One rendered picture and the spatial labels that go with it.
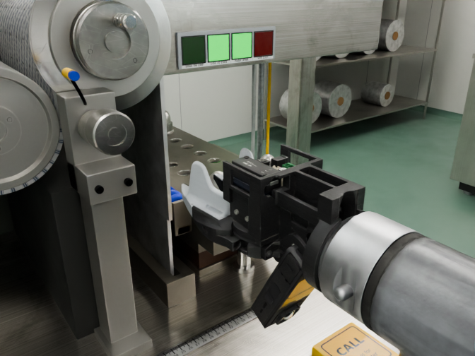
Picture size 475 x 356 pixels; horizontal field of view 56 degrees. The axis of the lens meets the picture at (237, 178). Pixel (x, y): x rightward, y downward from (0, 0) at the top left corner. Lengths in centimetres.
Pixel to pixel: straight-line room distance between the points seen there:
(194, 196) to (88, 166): 11
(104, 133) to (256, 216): 15
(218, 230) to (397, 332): 18
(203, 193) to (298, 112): 97
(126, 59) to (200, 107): 332
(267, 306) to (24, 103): 30
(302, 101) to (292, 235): 104
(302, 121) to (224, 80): 252
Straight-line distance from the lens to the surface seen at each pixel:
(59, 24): 47
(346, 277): 32
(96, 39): 47
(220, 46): 96
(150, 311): 64
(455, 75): 533
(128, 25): 45
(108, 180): 45
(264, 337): 59
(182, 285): 63
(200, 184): 44
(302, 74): 136
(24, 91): 48
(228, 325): 60
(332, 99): 414
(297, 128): 140
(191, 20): 92
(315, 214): 34
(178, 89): 365
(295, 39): 110
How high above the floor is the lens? 130
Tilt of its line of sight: 23 degrees down
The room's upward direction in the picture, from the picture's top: straight up
